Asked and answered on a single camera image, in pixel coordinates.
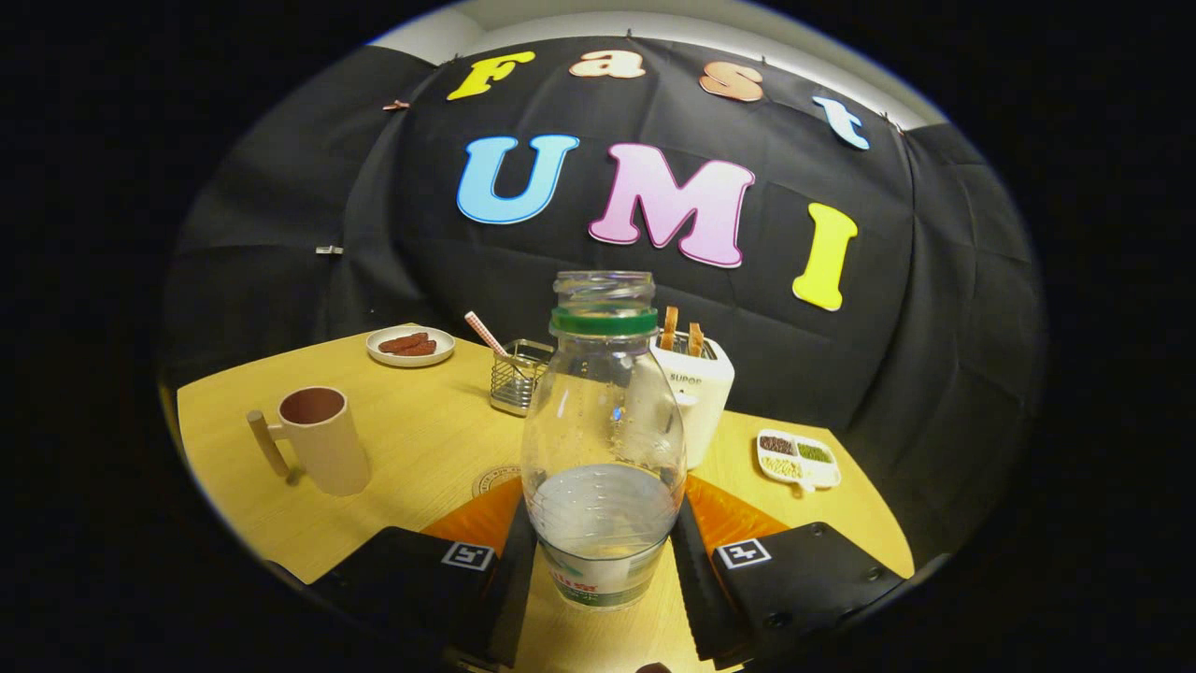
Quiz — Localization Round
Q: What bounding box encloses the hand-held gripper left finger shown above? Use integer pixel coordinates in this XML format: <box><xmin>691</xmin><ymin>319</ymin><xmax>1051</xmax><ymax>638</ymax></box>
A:
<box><xmin>308</xmin><ymin>475</ymin><xmax>538</xmax><ymax>669</ymax></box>

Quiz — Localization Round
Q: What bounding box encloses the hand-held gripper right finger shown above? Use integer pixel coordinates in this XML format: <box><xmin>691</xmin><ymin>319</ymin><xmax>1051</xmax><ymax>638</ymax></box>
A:
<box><xmin>671</xmin><ymin>472</ymin><xmax>907</xmax><ymax>669</ymax></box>

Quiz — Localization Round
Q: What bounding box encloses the clear plastic juice bottle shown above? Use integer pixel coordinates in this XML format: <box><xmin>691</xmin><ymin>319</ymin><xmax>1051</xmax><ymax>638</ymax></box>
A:
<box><xmin>520</xmin><ymin>271</ymin><xmax>688</xmax><ymax>612</ymax></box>

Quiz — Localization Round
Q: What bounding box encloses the round cork coaster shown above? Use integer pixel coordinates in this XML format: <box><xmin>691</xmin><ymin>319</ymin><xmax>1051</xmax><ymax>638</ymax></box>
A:
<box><xmin>472</xmin><ymin>465</ymin><xmax>522</xmax><ymax>498</ymax></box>

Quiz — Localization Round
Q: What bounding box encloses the cream cup with wooden handle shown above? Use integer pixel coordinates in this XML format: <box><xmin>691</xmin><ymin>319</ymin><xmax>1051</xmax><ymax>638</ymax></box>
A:
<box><xmin>247</xmin><ymin>386</ymin><xmax>373</xmax><ymax>497</ymax></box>

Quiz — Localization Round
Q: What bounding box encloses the white divided grain dish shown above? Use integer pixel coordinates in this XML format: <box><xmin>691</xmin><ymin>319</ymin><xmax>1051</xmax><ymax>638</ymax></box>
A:
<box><xmin>755</xmin><ymin>428</ymin><xmax>842</xmax><ymax>493</ymax></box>

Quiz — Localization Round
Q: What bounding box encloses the wooden table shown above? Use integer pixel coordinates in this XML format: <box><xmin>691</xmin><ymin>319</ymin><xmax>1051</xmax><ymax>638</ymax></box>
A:
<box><xmin>176</xmin><ymin>325</ymin><xmax>917</xmax><ymax>673</ymax></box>

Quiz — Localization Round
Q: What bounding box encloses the white toaster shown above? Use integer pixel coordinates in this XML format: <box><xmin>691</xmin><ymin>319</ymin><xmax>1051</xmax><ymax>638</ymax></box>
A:
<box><xmin>648</xmin><ymin>332</ymin><xmax>736</xmax><ymax>470</ymax></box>

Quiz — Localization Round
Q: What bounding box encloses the white round plate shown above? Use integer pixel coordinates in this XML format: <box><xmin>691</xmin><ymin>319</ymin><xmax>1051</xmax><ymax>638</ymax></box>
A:
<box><xmin>365</xmin><ymin>324</ymin><xmax>456</xmax><ymax>368</ymax></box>

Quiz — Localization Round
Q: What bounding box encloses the red striped straw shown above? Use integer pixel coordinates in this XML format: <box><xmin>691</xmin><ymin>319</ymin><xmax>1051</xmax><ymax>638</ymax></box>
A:
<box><xmin>464</xmin><ymin>311</ymin><xmax>508</xmax><ymax>357</ymax></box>

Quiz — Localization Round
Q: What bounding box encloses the black backdrop cloth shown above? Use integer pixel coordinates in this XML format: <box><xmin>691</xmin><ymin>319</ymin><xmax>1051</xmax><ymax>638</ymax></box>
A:
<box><xmin>161</xmin><ymin>36</ymin><xmax>1046</xmax><ymax>562</ymax></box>

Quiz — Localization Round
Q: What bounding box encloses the wire mesh holder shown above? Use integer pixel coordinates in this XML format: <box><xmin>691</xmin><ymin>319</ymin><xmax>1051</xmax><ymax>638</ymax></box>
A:
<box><xmin>490</xmin><ymin>339</ymin><xmax>555</xmax><ymax>417</ymax></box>

